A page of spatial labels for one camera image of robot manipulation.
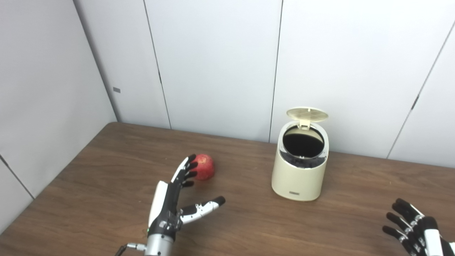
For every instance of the cream round bin lid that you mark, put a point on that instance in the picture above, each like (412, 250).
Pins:
(307, 113)

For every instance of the red apple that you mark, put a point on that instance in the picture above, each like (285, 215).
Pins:
(206, 167)

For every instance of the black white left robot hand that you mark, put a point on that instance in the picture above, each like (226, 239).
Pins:
(165, 209)

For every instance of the cream-colored bin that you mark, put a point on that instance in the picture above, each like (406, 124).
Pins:
(300, 181)

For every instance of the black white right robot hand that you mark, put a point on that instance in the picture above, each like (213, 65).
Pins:
(430, 241)

